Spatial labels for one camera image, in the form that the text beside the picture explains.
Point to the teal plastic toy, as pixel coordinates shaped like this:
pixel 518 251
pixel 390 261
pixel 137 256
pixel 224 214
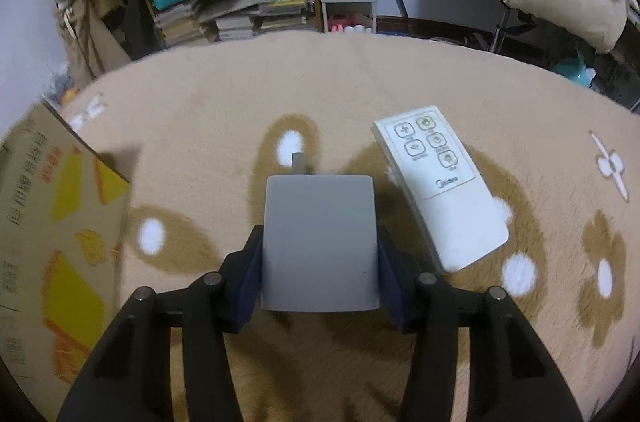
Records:
pixel 575 72

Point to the small white remote control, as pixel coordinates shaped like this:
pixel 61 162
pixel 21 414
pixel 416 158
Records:
pixel 450 202

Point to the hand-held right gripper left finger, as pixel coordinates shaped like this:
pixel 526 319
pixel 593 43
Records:
pixel 250 287

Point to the large white charger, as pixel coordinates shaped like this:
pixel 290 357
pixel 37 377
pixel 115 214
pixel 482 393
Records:
pixel 320 242

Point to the stack of old books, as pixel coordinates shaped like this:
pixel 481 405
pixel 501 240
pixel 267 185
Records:
pixel 175 25

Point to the beige flower printed blanket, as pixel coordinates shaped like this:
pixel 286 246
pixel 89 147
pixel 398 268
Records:
pixel 200 112

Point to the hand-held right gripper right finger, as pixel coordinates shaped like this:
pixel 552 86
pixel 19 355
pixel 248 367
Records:
pixel 392 287

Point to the pile of magazines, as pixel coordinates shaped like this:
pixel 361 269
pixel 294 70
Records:
pixel 255 20

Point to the dark hanging clothes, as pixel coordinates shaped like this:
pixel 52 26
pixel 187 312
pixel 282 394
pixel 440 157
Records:
pixel 130 17

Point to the beige hanging coat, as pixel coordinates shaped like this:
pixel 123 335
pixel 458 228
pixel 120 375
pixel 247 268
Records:
pixel 80 42

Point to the cardboard box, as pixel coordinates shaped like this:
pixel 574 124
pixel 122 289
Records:
pixel 60 227

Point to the bag of plush toys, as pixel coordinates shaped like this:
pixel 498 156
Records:
pixel 60 90

